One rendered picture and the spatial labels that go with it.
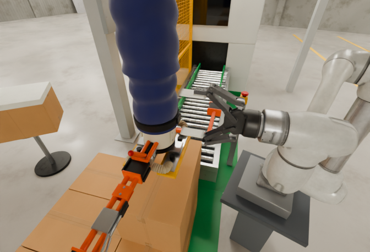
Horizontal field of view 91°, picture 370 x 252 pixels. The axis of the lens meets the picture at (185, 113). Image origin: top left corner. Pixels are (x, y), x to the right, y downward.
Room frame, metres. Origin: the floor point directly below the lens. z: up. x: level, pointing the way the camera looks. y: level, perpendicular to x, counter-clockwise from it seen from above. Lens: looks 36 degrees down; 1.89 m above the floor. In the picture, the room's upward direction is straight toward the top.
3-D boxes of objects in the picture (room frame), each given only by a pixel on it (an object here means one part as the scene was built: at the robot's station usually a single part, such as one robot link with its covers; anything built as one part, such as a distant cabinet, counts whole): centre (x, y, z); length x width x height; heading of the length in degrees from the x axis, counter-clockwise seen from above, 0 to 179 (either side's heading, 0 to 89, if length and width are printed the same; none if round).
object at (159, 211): (0.72, 0.14, 0.74); 0.60 x 0.40 x 0.40; 166
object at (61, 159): (1.51, 1.68, 0.31); 0.40 x 0.40 x 0.62
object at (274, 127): (0.36, -0.22, 1.58); 0.09 x 0.06 x 0.09; 165
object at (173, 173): (0.71, 0.05, 1.13); 0.34 x 0.10 x 0.05; 165
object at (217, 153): (2.13, -0.55, 0.50); 2.31 x 0.05 x 0.19; 166
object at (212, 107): (0.95, -0.19, 1.24); 0.09 x 0.08 x 0.05; 75
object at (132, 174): (0.49, 0.21, 1.24); 0.10 x 0.08 x 0.06; 75
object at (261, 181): (0.73, -0.58, 0.86); 0.22 x 0.18 x 0.06; 153
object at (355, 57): (0.76, -0.69, 1.60); 0.18 x 0.14 x 0.13; 139
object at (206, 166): (1.08, 0.05, 0.58); 0.70 x 0.03 x 0.06; 76
